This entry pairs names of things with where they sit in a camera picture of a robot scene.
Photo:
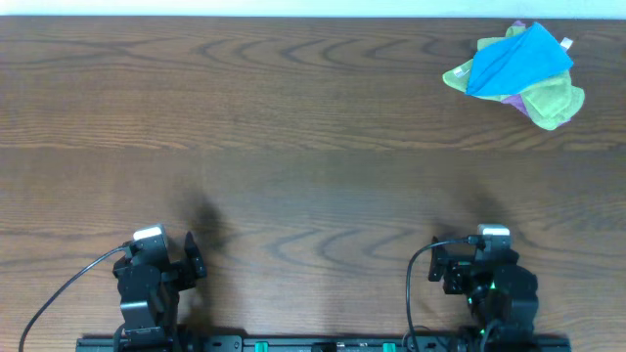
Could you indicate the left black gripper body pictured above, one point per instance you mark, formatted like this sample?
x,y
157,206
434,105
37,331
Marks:
x,y
186,269

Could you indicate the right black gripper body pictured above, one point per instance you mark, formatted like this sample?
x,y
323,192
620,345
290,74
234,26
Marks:
x,y
460,282

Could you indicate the blue microfiber cloth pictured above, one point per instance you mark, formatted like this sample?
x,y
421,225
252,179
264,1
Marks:
x,y
509,66

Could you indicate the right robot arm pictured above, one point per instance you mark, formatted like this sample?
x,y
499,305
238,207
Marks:
x,y
500,294

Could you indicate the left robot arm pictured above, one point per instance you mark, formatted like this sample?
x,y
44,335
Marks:
x,y
150,317

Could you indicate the purple microfiber cloth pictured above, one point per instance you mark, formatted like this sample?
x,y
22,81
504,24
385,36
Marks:
x,y
549,103

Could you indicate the green microfiber cloth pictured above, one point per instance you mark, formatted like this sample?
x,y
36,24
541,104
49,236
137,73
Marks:
x,y
458,77

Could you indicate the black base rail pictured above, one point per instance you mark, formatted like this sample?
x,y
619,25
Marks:
x,y
235,343

